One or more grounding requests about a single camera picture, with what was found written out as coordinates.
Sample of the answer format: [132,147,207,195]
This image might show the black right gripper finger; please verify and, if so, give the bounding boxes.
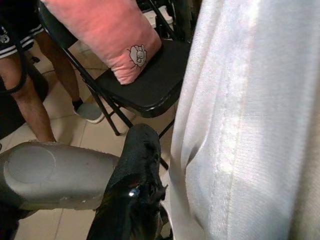
[86,123,173,240]

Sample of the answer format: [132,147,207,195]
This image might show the plain white t-shirt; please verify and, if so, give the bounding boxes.
[167,0,320,240]

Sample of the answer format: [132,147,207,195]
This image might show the grey white sneaker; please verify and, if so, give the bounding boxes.
[71,98,106,125]

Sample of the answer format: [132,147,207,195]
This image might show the black folding chair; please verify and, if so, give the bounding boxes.
[37,0,195,170]

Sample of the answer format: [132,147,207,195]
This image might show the person's bare leg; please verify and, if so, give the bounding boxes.
[0,49,57,145]
[37,31,85,106]

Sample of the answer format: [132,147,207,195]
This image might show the pink pillow with rabbit print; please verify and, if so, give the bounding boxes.
[41,0,163,86]

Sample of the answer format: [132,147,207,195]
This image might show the black shorts with white stripes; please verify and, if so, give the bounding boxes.
[0,0,45,60]

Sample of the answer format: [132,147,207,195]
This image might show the hanging black cable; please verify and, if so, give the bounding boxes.
[0,14,30,95]

